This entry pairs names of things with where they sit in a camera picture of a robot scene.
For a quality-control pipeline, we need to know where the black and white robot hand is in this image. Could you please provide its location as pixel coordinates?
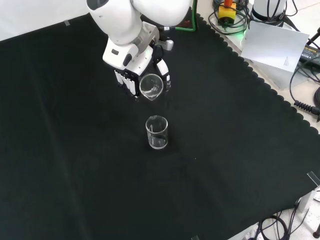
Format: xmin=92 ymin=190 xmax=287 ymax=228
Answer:
xmin=102 ymin=37 xmax=173 ymax=102

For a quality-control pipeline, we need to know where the small clear glass beaker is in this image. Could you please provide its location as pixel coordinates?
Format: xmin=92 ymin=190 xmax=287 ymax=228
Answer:
xmin=139 ymin=73 xmax=164 ymax=102

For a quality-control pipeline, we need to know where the clear glass beaker with markings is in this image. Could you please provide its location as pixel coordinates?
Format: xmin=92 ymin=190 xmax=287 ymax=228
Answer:
xmin=145 ymin=114 xmax=169 ymax=151

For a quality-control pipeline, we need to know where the black table cloth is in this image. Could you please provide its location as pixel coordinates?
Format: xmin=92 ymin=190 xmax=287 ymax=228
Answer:
xmin=0 ymin=12 xmax=320 ymax=240

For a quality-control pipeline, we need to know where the yellow stop button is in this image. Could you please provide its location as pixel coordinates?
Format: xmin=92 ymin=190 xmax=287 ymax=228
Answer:
xmin=218 ymin=0 xmax=237 ymax=26

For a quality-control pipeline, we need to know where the pale board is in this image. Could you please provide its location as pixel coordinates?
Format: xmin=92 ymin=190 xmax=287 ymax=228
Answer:
xmin=239 ymin=20 xmax=310 ymax=90

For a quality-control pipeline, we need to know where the black power adapter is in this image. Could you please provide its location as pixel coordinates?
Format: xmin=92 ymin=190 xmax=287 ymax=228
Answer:
xmin=298 ymin=42 xmax=320 ymax=65

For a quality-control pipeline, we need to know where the black tripod leg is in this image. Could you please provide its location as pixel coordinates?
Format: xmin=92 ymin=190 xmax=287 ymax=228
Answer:
xmin=306 ymin=27 xmax=320 ymax=46

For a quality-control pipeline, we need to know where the white power strip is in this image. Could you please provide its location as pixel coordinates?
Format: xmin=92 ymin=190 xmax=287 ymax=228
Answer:
xmin=239 ymin=223 xmax=261 ymax=240

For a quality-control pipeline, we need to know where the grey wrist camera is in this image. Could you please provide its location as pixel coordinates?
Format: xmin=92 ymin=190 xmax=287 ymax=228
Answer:
xmin=157 ymin=39 xmax=174 ymax=51

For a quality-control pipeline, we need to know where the black cable loop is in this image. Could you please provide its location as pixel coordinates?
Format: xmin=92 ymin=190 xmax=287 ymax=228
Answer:
xmin=208 ymin=0 xmax=252 ymax=35

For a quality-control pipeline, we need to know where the white post with black band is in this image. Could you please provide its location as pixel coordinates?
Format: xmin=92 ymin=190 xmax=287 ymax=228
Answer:
xmin=250 ymin=0 xmax=289 ymax=22

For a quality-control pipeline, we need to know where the black coiled cable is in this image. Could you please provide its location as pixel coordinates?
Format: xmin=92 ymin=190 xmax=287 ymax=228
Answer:
xmin=293 ymin=86 xmax=320 ymax=115

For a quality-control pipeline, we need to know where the black cable bundle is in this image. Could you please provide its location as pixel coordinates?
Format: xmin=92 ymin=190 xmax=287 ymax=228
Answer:
xmin=257 ymin=199 xmax=302 ymax=240

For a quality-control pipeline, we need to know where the white metal frame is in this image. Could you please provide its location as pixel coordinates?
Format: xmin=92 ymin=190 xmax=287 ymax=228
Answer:
xmin=295 ymin=186 xmax=320 ymax=240

